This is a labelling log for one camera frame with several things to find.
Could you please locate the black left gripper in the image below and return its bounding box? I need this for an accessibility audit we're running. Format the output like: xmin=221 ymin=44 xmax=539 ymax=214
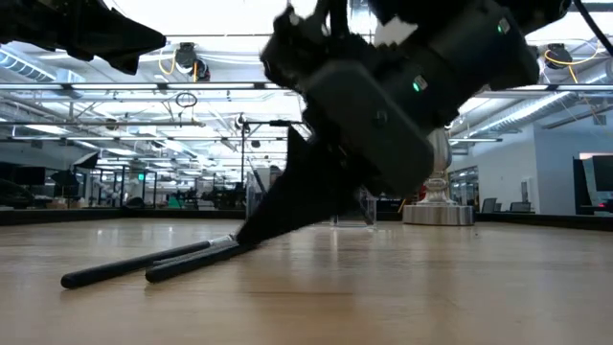
xmin=0 ymin=0 xmax=168 ymax=76

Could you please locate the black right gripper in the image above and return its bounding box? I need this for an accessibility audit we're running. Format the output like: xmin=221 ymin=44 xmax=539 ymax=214
xmin=235 ymin=0 xmax=540 ymax=248

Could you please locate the white shade silver table lamp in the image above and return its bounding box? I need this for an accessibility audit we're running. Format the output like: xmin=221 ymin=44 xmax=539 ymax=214
xmin=400 ymin=125 xmax=476 ymax=227

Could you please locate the black display panel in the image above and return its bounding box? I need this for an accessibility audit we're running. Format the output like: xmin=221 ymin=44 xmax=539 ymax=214
xmin=572 ymin=151 xmax=613 ymax=217

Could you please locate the ceiling cable reel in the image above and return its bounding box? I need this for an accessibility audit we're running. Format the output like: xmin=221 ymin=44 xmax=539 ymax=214
xmin=173 ymin=41 xmax=212 ymax=82
xmin=544 ymin=42 xmax=575 ymax=71

